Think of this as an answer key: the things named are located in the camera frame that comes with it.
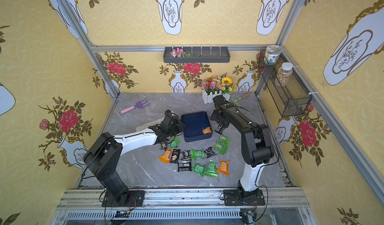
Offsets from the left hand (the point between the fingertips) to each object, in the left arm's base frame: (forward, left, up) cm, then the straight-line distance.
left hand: (180, 123), depth 93 cm
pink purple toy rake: (+25, +32, -11) cm, 42 cm away
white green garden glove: (+6, +19, -9) cm, 22 cm away
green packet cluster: (-12, -26, -7) cm, 29 cm away
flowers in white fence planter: (+25, -23, +8) cm, 35 cm away
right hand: (+3, -26, -1) cm, 27 cm away
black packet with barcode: (-24, -3, -7) cm, 25 cm away
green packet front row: (-26, -11, -6) cm, 28 cm away
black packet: (-11, +10, -6) cm, 16 cm away
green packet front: (-26, -18, -6) cm, 32 cm away
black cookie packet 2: (-17, -17, -6) cm, 25 cm away
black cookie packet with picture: (-17, +3, -7) cm, 19 cm away
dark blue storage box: (+6, -9, -11) cm, 15 cm away
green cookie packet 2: (-15, +3, +3) cm, 15 cm away
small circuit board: (-44, +28, -11) cm, 53 cm away
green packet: (-8, -29, -7) cm, 31 cm away
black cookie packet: (-18, -4, -6) cm, 19 cm away
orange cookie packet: (-19, +9, -9) cm, 22 cm away
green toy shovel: (+26, -42, -9) cm, 50 cm away
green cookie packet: (-17, -9, -7) cm, 20 cm away
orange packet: (-25, -24, -7) cm, 36 cm away
